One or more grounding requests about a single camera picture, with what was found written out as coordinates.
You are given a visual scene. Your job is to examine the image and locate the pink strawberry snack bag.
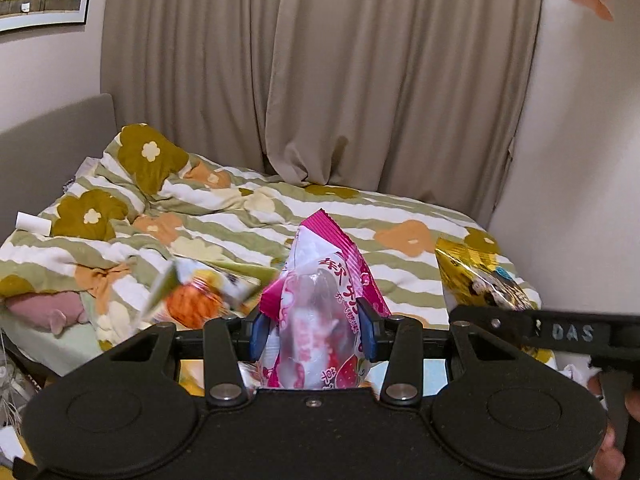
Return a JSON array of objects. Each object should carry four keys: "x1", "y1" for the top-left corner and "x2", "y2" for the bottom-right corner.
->
[{"x1": 257, "y1": 209, "x2": 390, "y2": 390}]

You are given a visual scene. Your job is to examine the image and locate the person's right hand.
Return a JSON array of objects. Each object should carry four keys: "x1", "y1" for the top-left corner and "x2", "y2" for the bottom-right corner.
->
[{"x1": 592, "y1": 391, "x2": 640, "y2": 480}]

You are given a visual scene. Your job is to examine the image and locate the orange fruit snack bag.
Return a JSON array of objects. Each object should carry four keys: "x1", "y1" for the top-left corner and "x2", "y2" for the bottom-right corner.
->
[{"x1": 139, "y1": 257, "x2": 279, "y2": 330}]

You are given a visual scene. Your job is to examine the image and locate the gold foil snack bag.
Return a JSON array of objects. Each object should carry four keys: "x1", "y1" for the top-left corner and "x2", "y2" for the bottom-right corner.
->
[{"x1": 433, "y1": 236, "x2": 554, "y2": 366}]

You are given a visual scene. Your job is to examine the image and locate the floral striped duvet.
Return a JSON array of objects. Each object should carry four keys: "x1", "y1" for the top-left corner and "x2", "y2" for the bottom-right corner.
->
[{"x1": 1, "y1": 124, "x2": 491, "y2": 348}]

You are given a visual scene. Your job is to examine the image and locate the pink plush toy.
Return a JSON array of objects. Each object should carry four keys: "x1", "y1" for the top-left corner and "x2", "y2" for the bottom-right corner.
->
[{"x1": 6, "y1": 292, "x2": 89, "y2": 336}]

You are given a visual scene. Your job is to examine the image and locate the white paper roll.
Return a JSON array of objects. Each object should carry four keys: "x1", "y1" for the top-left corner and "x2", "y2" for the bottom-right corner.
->
[{"x1": 15, "y1": 211, "x2": 52, "y2": 236}]

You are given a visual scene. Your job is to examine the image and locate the beige curtain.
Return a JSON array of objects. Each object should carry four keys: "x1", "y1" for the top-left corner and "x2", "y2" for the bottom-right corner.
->
[{"x1": 101, "y1": 0, "x2": 541, "y2": 224}]

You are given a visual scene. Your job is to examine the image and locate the grey bed headboard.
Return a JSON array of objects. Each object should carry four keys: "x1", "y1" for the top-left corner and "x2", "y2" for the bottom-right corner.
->
[{"x1": 1, "y1": 93, "x2": 117, "y2": 238}]

